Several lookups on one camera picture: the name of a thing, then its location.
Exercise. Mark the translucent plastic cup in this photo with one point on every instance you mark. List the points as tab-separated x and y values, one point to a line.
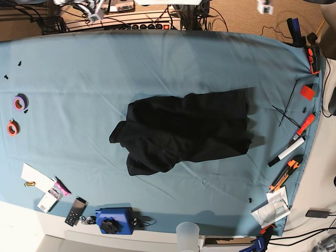
187	234

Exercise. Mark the blue plastic box device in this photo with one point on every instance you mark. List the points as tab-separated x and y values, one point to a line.
116	221

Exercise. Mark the pink marker pen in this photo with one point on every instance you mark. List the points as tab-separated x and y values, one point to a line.
59	184

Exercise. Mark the white paper sheet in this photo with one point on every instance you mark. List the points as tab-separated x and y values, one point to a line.
42	182

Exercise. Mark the white black marker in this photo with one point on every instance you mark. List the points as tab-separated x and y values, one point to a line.
287	151

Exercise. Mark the blue bar clamp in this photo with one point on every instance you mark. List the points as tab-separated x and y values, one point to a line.
262	241

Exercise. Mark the black zip tie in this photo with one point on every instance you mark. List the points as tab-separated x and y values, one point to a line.
286	108

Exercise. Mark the black t-shirt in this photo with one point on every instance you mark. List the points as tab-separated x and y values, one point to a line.
160	132

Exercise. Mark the red tape roll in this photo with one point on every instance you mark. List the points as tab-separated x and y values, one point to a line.
12	128

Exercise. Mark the black small adapter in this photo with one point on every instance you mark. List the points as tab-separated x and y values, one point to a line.
317	213

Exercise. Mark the red handled screwdriver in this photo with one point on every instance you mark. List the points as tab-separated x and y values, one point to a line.
303	127

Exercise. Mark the orange black utility knife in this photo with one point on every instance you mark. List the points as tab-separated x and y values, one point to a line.
286	172

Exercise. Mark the orange cube block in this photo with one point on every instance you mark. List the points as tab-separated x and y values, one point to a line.
307	91

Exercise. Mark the orange black clamp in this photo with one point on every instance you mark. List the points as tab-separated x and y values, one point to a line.
313	54

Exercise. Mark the white packet with label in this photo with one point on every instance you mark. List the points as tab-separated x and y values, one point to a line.
49	199

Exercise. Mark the black power strip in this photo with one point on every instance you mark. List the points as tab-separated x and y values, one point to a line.
158	26

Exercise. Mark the black remote control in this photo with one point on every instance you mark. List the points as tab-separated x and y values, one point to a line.
76	211

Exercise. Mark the teal table cloth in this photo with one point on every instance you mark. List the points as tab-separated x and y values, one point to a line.
79	87

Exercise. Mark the purple tape roll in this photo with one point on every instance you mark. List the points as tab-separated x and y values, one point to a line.
20	102

